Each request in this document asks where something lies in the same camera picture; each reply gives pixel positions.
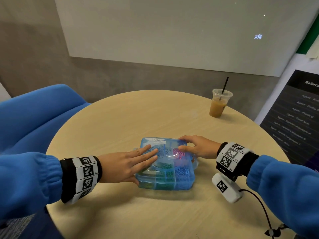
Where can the person's right hand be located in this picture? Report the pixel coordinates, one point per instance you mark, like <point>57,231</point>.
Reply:
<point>202,146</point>

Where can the person's left hand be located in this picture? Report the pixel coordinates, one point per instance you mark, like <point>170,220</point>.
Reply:
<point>122,166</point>

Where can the bunch of pink paper clips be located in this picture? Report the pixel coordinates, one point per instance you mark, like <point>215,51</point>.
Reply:
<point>182,155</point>

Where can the bunch of blue paper clips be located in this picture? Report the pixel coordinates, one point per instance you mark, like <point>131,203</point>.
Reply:
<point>183,171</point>

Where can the blue transparent box lid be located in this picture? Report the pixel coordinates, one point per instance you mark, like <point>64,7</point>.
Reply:
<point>169,144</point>

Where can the bunch of green paper clips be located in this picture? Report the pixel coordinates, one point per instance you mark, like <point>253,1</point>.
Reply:
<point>167,172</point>

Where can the blue compartment organizer box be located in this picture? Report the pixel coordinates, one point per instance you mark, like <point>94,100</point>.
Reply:
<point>164,185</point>

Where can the person's left forearm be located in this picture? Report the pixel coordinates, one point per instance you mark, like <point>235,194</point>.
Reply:
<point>25,181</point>

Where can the right wrist marker band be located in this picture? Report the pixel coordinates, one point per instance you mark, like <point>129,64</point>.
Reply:
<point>232,156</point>

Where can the wrist marker band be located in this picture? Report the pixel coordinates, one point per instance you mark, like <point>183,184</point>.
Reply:
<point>82,176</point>
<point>232,156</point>

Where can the left wrist marker band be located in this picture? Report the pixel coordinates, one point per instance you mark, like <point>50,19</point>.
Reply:
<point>82,176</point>

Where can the iced coffee plastic cup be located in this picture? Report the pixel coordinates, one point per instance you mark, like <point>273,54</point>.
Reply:
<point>217,108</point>

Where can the round wooden table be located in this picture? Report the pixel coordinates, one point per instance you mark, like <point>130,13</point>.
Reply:
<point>149,216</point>

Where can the black drinking straw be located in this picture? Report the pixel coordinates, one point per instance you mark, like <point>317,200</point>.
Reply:
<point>225,85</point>

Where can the standing poster banner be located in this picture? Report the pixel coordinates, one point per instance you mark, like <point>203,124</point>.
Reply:
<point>299,122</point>

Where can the blue upholstered chair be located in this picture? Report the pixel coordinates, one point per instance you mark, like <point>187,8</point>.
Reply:
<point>35,117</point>

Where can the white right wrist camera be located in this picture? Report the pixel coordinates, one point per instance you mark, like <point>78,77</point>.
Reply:
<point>225,186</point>

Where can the white wall board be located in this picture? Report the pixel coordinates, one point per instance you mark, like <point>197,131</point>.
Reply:
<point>189,27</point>

